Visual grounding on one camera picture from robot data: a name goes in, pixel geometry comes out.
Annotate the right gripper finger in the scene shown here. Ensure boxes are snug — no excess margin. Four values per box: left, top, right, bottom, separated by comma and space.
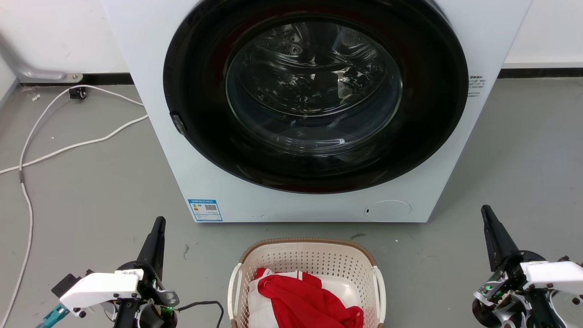
481, 205, 507, 272
487, 206, 521, 266

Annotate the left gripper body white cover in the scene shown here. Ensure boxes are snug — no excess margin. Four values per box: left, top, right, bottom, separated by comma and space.
59, 261, 180, 328

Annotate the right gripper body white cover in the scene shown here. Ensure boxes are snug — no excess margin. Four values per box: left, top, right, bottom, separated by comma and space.
472, 250, 583, 328

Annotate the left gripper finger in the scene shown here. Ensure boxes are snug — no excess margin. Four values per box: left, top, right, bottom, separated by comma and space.
149, 217, 166, 279
136, 217, 161, 273

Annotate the beige perforated laundry basket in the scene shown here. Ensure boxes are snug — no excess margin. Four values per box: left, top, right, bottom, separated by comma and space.
228, 237, 387, 328

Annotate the teal plastic connector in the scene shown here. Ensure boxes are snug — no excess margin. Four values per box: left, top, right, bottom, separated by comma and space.
36, 303, 70, 328

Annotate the blue energy label sticker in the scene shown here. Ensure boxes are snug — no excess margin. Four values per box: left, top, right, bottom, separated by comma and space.
188, 199, 224, 222

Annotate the white front-load washing machine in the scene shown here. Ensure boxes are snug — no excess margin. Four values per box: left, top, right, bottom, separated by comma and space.
101, 0, 532, 224

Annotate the black round washer door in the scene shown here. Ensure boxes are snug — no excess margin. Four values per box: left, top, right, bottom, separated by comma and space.
163, 0, 469, 194

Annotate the red garment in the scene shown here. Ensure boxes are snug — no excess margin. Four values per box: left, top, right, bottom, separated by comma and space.
255, 268, 365, 328

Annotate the small printed text label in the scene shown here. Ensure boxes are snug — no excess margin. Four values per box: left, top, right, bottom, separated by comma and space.
467, 76, 486, 98

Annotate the grey drain pipe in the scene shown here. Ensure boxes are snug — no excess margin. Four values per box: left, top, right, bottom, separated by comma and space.
0, 31, 84, 84

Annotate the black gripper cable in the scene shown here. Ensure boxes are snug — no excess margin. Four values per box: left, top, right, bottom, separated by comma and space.
175, 300, 225, 328

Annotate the thin white cable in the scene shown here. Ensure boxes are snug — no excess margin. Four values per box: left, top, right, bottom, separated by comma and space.
0, 85, 145, 326

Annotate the thick white power cable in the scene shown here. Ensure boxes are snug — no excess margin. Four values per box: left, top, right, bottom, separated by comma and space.
0, 115, 150, 175

